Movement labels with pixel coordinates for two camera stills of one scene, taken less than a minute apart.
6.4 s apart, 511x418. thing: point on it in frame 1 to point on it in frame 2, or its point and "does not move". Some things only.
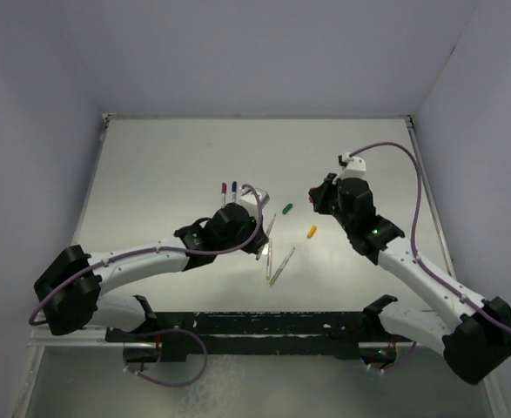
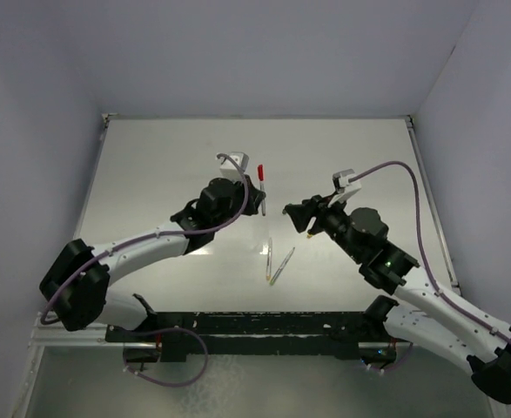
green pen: [282, 266] does not move
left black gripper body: [245, 234] to [236, 204]
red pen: [271, 225] to [260, 173]
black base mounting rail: [346, 334] does not move
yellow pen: [268, 269] does not move
